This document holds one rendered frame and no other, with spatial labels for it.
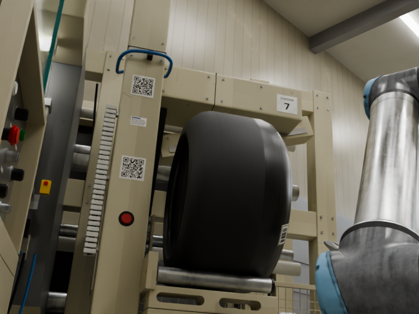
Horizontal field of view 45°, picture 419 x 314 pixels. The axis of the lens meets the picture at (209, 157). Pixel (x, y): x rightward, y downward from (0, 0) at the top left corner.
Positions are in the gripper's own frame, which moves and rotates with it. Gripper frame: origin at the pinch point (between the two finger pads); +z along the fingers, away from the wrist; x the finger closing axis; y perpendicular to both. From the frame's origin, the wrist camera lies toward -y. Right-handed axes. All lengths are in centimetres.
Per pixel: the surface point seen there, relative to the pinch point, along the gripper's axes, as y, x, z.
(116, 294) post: 36, -31, 37
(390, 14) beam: -156, 729, 297
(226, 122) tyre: -15.6, -4.2, 42.6
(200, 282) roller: 24.2, -17.6, 21.4
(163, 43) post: -28, 1, 82
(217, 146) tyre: -10.2, -12.7, 36.5
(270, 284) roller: 19.4, -2.3, 8.7
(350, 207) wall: 174, 762, 219
